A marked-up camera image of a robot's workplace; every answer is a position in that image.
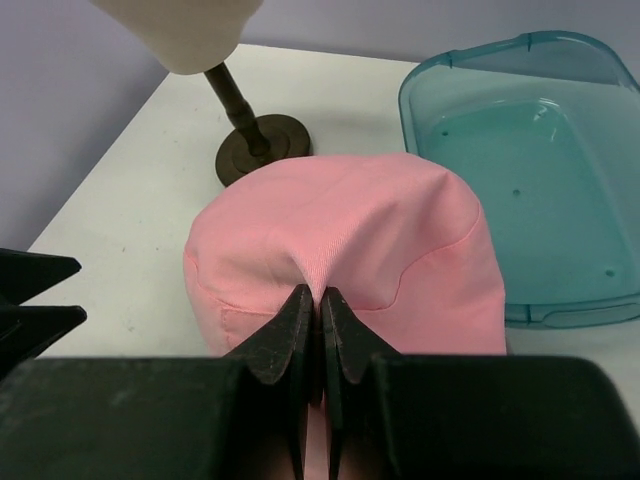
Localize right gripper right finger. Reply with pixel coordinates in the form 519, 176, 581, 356
320, 288, 639, 479

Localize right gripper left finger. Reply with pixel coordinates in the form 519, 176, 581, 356
1, 285, 313, 479

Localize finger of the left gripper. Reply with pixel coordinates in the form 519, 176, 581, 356
1, 305, 87, 379
1, 248, 81, 305

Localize dark round mannequin stand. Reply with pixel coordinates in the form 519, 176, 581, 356
204, 64, 313, 186

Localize cream fabric mannequin head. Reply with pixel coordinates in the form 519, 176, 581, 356
92, 0, 263, 75

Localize teal transparent plastic tray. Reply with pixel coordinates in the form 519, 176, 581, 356
398, 31, 639, 329

